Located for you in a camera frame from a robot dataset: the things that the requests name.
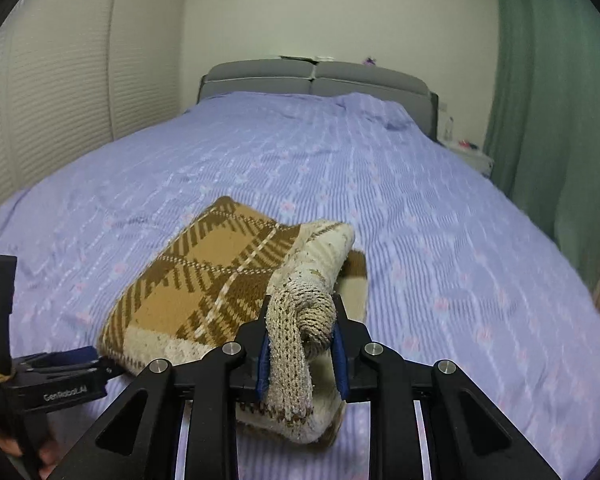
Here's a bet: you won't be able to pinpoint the brown plaid knit sweater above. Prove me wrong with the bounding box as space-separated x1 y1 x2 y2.
98 196 367 446

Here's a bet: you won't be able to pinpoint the person's left hand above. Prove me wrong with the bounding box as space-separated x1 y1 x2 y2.
0 429 62 480

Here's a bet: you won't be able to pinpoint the purple floral striped bedsheet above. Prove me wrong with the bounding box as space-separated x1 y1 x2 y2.
0 93 600 479

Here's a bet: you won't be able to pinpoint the white louvered wardrobe doors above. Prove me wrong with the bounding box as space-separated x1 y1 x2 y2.
0 0 185 206

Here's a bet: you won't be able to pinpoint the white nightstand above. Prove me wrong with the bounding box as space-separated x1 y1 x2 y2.
441 140 494 178

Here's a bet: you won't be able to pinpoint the clear plastic bottle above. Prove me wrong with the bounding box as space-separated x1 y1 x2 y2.
443 116 454 141

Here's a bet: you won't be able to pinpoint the green curtain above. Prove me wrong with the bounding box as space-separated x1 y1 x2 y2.
484 0 600 288

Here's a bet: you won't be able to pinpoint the grey upholstered headboard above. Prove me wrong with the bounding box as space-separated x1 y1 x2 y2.
197 58 439 141

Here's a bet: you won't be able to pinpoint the papers on headboard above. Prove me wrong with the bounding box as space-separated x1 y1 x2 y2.
279 55 336 65

